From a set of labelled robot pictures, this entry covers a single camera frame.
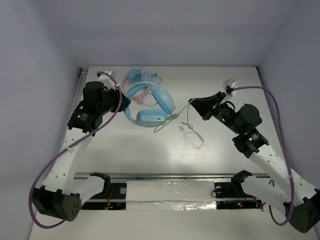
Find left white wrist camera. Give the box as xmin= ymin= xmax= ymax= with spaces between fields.
xmin=96 ymin=70 xmax=117 ymax=90

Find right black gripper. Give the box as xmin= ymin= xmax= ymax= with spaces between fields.
xmin=189 ymin=91 xmax=242 ymax=135

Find light blue headphones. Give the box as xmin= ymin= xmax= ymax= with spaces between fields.
xmin=123 ymin=81 xmax=176 ymax=128

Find green headphone cable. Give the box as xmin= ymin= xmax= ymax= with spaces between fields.
xmin=153 ymin=96 xmax=205 ymax=149

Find aluminium rail left side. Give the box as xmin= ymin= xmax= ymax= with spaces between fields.
xmin=72 ymin=66 xmax=89 ymax=110

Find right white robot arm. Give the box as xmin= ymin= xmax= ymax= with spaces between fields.
xmin=188 ymin=91 xmax=320 ymax=233

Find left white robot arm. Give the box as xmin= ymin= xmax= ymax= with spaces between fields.
xmin=28 ymin=81 xmax=131 ymax=229

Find pink cat-ear headphones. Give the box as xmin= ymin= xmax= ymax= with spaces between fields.
xmin=122 ymin=67 xmax=153 ymax=104

